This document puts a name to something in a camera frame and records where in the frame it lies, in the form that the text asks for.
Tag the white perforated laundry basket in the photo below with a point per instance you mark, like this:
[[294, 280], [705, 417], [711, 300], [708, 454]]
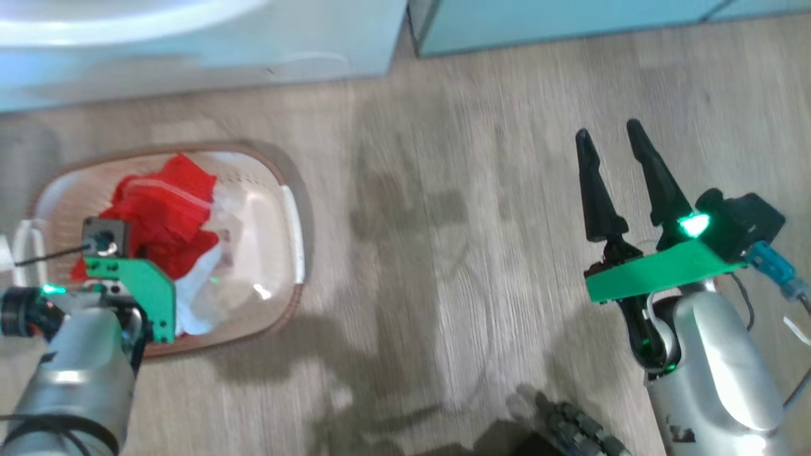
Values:
[[266, 253]]

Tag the pale green cabinet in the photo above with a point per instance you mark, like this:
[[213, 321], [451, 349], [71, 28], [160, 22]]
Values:
[[773, 7], [538, 25]]

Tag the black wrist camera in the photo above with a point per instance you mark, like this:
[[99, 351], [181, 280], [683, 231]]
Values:
[[741, 221], [104, 237]]

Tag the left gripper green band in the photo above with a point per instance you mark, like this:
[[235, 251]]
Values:
[[155, 297]]

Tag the white front-load washing machine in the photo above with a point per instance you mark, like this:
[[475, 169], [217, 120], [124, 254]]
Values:
[[253, 57]]

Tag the white garment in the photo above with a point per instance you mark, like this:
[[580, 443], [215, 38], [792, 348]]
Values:
[[203, 285]]

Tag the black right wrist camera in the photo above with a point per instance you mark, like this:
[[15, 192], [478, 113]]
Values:
[[741, 221]]

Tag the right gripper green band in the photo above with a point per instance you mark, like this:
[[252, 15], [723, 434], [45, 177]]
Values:
[[659, 272]]

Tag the red garment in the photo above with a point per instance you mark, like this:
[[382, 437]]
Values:
[[165, 209]]

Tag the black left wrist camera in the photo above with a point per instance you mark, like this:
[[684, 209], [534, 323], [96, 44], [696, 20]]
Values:
[[104, 237]]

